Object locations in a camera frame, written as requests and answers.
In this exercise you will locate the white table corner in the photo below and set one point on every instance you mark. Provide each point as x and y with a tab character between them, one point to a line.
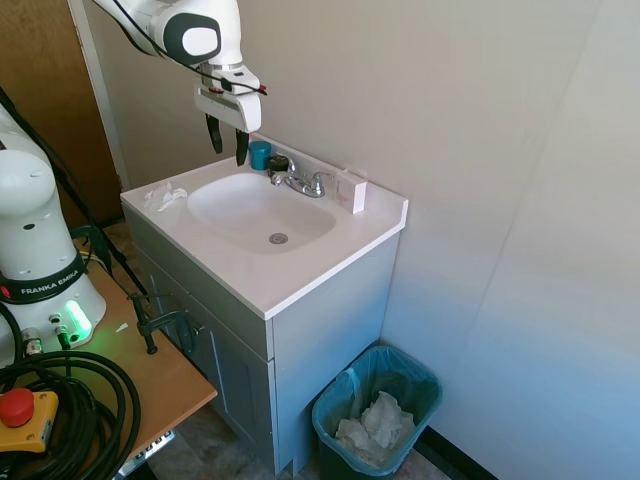
300	270

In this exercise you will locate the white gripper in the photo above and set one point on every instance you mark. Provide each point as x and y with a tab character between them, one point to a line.
235	107

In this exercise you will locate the black baseboard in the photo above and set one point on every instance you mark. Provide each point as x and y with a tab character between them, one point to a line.
460	452

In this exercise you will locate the black round container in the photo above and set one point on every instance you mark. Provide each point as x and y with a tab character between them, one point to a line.
278	164

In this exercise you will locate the metal sink drain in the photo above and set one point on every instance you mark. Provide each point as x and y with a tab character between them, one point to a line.
278	238

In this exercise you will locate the wooden table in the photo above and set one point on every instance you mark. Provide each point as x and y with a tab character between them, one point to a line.
165	380

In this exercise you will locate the white rectangular box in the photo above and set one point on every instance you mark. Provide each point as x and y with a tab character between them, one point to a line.
356	195

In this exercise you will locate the dark teal trash bin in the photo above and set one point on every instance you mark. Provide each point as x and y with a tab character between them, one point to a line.
340	460

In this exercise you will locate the teal cup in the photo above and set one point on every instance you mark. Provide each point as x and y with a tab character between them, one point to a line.
259	156

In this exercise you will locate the large discarded white tissue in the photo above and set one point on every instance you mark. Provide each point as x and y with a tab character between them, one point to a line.
387	417

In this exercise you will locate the chrome faucet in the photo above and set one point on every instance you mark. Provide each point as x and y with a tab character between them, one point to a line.
305	185

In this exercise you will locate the grey table frame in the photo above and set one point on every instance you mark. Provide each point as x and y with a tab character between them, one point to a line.
150	447

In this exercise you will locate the brown wooden door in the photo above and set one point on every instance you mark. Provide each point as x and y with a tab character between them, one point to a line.
45	60

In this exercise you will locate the black metal clamp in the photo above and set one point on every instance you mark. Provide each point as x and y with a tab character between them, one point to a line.
150	325

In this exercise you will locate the black tripod stand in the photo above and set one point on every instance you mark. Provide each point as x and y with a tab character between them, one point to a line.
75	195

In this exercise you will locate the yellow emergency stop button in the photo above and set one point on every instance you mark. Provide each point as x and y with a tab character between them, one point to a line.
22	415

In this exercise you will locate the grey vanity cabinet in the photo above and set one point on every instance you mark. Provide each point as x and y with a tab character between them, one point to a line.
325	340

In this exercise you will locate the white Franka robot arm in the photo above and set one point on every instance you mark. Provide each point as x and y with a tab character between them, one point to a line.
30	200

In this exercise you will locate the small white paper scrap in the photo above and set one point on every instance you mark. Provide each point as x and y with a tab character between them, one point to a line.
122	328

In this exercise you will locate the small discarded white tissue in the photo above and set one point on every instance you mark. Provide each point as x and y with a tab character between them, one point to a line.
351	431

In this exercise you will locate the white door frame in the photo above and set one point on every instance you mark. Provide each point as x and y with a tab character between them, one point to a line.
97	85

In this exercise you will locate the teal plastic waste bin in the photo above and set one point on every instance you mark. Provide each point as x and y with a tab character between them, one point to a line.
420	380

